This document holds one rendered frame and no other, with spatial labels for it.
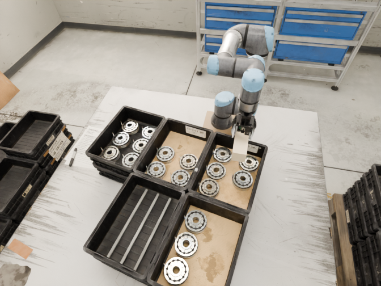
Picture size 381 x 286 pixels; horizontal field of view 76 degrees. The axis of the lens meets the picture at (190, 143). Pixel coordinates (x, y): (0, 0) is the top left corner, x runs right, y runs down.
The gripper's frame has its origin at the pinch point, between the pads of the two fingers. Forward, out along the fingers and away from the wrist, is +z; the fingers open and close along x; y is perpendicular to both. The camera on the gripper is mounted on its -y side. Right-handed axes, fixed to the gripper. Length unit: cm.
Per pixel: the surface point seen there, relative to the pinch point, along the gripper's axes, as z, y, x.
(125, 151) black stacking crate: 26, 4, -64
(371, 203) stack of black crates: 60, -12, 87
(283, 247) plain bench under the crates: 39, 34, 28
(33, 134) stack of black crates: 60, -18, -163
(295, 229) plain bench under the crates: 39, 24, 34
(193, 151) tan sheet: 25.7, -4.4, -24.7
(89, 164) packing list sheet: 39, 10, -89
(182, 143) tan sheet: 25.8, -8.7, -32.6
